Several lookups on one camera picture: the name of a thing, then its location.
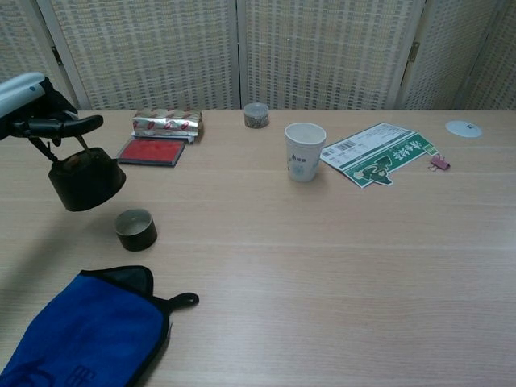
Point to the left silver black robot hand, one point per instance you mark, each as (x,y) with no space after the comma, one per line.
(40,109)

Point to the black teapot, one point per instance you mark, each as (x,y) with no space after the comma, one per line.
(88,185)

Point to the dark ceramic tea cup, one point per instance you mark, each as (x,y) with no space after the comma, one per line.
(137,238)

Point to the red ink pad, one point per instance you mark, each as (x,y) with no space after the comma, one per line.
(149,152)

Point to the silver red foil packet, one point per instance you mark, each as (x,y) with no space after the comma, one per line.
(167,123)

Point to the woven folding screen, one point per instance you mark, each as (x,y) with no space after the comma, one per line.
(161,52)

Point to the small clear round jar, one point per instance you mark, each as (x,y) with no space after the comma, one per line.
(256,117)

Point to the blue cloth with black trim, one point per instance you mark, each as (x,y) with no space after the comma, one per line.
(88,330)

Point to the white paper cup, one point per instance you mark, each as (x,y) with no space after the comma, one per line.
(302,161)

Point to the green white flat package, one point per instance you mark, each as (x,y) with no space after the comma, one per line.
(375,157)

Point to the pink binder clip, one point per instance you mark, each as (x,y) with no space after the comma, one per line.
(441,164)

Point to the white round grommet cover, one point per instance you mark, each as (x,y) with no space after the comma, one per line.
(461,129)

